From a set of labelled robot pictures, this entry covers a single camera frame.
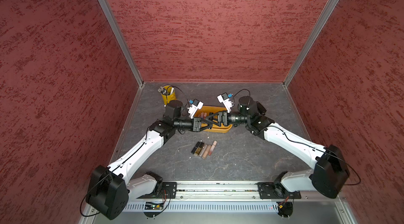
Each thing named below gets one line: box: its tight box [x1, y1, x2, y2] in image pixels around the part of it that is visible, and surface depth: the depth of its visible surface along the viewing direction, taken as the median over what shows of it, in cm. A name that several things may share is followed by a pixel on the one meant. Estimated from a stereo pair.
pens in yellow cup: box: [157, 86, 175, 96], surface depth 96 cm
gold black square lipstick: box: [193, 141, 205, 156], surface depth 87 cm
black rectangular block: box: [256, 100, 267, 116], surface depth 105 cm
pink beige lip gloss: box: [208, 139, 218, 156], surface depth 89 cm
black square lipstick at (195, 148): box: [190, 141, 201, 155], surface depth 88 cm
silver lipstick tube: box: [198, 143, 208, 158], surface depth 87 cm
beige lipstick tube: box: [202, 144, 212, 160], surface depth 87 cm
